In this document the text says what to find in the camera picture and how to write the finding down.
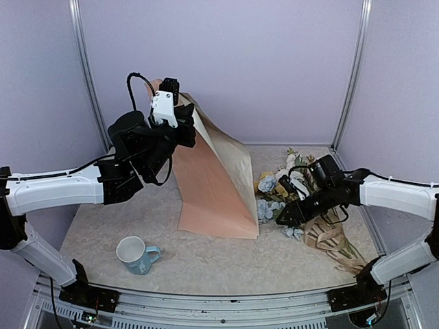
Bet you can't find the blue fake flower stem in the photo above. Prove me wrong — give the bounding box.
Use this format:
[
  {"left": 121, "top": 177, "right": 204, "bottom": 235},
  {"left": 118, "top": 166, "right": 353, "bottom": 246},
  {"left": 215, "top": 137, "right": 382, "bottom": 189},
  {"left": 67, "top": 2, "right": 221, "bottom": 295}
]
[{"left": 255, "top": 193, "right": 298, "bottom": 225}]

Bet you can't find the yellow fake flower stem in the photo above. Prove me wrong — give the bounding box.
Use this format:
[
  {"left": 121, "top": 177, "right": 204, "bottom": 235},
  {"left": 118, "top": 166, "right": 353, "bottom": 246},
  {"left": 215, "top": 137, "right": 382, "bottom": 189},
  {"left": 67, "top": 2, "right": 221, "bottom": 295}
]
[{"left": 254, "top": 171, "right": 291, "bottom": 203}]

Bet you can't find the pink beige wrapping paper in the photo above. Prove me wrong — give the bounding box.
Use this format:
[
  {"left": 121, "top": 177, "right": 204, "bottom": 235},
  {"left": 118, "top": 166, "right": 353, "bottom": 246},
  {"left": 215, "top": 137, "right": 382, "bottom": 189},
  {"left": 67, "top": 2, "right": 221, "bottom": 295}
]
[{"left": 143, "top": 77, "right": 261, "bottom": 240}]

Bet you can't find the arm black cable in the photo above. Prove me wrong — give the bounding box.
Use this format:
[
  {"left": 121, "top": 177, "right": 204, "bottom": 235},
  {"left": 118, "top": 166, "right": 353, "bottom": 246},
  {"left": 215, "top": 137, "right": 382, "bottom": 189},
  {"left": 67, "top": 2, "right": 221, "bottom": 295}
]
[
  {"left": 370, "top": 171, "right": 439, "bottom": 189},
  {"left": 126, "top": 71, "right": 155, "bottom": 112}
]

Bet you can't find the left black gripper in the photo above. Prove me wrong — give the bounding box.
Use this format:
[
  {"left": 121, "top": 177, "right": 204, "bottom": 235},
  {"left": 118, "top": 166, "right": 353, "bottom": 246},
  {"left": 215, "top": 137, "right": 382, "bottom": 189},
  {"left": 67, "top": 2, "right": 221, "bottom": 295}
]
[{"left": 139, "top": 102, "right": 196, "bottom": 178}]

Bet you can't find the beige ribbon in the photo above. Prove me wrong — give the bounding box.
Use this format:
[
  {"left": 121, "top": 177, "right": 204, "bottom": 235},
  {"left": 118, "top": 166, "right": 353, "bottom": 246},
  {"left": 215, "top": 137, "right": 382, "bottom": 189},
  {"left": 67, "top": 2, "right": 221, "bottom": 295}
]
[{"left": 302, "top": 208, "right": 367, "bottom": 276}]

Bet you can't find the right aluminium frame post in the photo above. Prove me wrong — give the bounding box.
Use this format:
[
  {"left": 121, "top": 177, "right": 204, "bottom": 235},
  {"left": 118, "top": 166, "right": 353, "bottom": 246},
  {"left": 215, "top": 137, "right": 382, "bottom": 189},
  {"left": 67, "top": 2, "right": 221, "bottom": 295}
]
[{"left": 331, "top": 0, "right": 372, "bottom": 151}]

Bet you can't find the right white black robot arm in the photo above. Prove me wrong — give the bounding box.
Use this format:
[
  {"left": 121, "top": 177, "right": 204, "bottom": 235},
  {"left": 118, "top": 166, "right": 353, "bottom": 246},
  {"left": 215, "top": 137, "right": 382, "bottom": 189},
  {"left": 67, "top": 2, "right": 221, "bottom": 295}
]
[{"left": 276, "top": 169, "right": 438, "bottom": 304}]

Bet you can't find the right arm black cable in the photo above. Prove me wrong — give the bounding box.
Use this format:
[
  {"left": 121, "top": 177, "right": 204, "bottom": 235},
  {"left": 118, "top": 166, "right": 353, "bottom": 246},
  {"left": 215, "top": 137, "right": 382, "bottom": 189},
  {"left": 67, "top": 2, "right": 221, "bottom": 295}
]
[{"left": 370, "top": 171, "right": 439, "bottom": 189}]

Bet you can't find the aluminium frame post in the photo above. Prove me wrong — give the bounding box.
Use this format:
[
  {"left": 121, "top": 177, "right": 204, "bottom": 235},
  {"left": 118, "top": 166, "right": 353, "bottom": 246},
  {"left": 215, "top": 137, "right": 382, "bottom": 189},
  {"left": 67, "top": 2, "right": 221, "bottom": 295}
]
[
  {"left": 331, "top": 0, "right": 372, "bottom": 151},
  {"left": 69, "top": 0, "right": 111, "bottom": 151}
]

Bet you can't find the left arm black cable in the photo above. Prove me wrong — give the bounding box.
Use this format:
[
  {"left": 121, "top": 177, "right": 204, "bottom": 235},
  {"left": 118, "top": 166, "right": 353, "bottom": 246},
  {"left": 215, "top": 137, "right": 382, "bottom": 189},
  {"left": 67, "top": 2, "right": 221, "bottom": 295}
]
[{"left": 126, "top": 71, "right": 155, "bottom": 112}]

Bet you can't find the left aluminium frame post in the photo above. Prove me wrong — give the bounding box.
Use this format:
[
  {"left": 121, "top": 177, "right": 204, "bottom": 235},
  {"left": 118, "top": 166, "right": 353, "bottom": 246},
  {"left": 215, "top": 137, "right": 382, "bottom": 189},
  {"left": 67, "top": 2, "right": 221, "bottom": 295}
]
[{"left": 69, "top": 0, "right": 111, "bottom": 151}]

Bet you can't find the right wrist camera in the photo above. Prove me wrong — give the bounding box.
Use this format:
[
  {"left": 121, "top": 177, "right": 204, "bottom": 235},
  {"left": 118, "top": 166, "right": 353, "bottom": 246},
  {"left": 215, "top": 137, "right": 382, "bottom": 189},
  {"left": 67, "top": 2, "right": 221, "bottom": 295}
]
[{"left": 279, "top": 154, "right": 344, "bottom": 202}]

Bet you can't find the blue white ceramic mug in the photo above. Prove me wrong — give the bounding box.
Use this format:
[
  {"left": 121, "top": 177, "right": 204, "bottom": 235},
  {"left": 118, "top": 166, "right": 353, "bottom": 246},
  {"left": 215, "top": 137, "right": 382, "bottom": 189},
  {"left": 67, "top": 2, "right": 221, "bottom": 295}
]
[{"left": 115, "top": 236, "right": 161, "bottom": 276}]

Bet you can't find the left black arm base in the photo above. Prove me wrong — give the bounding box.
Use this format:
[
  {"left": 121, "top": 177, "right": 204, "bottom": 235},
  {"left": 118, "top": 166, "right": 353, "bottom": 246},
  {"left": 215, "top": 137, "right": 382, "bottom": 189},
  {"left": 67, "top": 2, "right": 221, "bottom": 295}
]
[{"left": 59, "top": 286, "right": 119, "bottom": 313}]

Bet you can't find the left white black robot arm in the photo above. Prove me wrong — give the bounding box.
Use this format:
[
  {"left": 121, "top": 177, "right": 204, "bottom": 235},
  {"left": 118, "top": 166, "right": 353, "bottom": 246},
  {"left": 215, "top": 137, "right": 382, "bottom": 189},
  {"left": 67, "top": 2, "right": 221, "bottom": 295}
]
[{"left": 1, "top": 103, "right": 195, "bottom": 305}]

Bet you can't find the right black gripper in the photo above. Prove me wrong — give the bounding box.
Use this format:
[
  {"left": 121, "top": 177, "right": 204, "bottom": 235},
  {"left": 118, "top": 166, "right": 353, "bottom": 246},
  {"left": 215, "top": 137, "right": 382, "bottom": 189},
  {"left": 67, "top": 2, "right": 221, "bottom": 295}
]
[{"left": 276, "top": 184, "right": 336, "bottom": 227}]

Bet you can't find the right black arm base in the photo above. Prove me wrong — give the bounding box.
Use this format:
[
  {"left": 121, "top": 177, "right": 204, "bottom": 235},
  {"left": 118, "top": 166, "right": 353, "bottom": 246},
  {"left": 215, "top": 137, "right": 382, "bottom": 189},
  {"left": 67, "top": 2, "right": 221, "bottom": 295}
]
[{"left": 327, "top": 274, "right": 388, "bottom": 312}]

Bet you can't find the white fake rose stem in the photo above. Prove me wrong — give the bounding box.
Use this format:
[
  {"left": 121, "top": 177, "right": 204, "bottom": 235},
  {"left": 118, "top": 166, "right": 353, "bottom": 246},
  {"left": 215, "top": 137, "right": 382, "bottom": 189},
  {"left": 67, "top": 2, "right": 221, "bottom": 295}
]
[{"left": 275, "top": 148, "right": 315, "bottom": 180}]

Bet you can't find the front aluminium rail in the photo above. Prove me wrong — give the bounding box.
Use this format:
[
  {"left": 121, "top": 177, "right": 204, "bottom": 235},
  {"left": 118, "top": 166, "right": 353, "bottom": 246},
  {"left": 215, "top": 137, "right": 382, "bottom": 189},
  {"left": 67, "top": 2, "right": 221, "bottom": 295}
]
[{"left": 21, "top": 274, "right": 424, "bottom": 328}]

